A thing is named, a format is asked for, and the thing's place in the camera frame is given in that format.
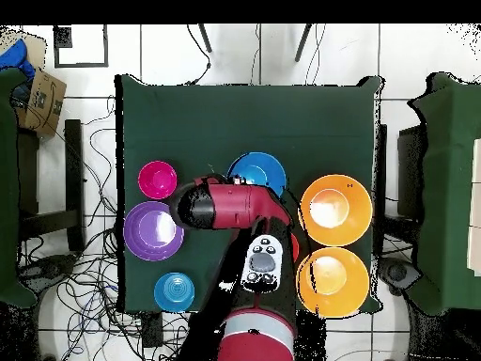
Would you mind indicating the small red-orange bowl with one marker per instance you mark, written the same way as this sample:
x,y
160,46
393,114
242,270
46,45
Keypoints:
x,y
295,246

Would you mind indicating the small pink bowl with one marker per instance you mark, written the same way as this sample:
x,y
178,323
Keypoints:
x,y
157,179

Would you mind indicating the black bench frame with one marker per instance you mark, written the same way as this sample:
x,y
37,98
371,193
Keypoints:
x,y
73,169

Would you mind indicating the dark green table cloth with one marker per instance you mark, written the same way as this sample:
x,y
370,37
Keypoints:
x,y
244,120

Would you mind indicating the green covered side table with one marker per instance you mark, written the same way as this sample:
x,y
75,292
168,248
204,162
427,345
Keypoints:
x,y
7,188
451,188

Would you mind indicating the cardboard box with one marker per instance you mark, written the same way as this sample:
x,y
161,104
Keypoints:
x,y
43,101

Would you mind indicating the white box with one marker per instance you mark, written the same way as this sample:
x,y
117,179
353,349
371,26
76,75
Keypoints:
x,y
475,207

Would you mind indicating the black wheeled floor base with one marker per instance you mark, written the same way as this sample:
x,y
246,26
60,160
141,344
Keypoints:
x,y
49,269
398,272

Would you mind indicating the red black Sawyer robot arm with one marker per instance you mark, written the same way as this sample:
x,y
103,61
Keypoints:
x,y
240,207

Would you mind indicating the black stand panel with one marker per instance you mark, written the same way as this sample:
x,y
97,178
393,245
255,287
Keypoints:
x,y
411,173

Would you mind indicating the large orange bowl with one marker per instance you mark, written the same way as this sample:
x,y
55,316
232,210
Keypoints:
x,y
357,225
353,297

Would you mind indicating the blue cloth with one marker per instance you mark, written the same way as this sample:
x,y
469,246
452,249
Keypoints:
x,y
15,56

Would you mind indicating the purple bowl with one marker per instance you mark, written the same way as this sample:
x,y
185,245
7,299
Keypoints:
x,y
146,233

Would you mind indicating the black tripod leg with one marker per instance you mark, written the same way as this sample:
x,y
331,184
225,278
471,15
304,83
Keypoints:
x,y
205,37
302,43

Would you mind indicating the black square floor frame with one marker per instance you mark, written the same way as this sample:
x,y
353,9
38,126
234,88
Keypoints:
x,y
80,65

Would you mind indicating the small light blue bowl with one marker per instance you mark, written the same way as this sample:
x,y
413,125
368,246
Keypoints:
x,y
174,292

